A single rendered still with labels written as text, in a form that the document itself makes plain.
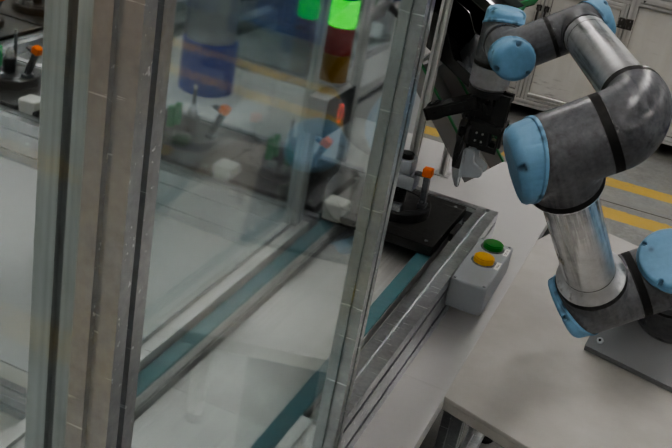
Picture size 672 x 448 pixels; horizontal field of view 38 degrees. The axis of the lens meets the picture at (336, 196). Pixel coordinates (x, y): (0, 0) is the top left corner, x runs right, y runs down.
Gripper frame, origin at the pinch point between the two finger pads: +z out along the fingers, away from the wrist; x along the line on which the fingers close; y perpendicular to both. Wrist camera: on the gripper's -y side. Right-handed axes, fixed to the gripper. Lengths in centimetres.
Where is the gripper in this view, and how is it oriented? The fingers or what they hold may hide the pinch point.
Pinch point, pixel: (454, 179)
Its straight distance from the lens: 192.8
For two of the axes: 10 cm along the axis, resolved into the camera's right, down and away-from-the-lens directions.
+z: -1.7, 8.9, 4.1
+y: 9.0, 3.1, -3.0
